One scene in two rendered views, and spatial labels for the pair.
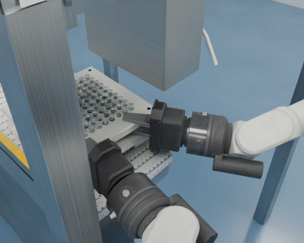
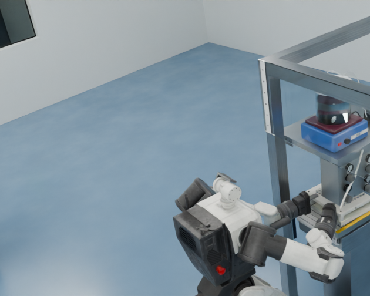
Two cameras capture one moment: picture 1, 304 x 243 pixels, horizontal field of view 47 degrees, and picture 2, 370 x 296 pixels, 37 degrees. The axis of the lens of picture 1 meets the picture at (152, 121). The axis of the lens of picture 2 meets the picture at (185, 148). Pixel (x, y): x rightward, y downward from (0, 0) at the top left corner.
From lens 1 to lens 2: 2.39 m
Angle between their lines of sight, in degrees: 84
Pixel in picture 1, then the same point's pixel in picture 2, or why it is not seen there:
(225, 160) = not seen: hidden behind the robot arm
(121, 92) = (353, 203)
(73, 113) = (275, 160)
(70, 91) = (275, 154)
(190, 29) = (332, 182)
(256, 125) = (315, 231)
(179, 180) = not seen: outside the picture
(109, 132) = (323, 201)
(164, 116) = (325, 209)
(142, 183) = (288, 204)
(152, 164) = not seen: hidden behind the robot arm
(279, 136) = (309, 239)
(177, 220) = (270, 209)
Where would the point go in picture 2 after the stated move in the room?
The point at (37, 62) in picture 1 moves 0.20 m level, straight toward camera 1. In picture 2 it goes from (269, 143) to (226, 151)
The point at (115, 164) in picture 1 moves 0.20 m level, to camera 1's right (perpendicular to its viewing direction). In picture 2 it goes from (298, 198) to (295, 224)
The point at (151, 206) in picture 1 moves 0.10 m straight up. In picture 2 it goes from (279, 207) to (277, 188)
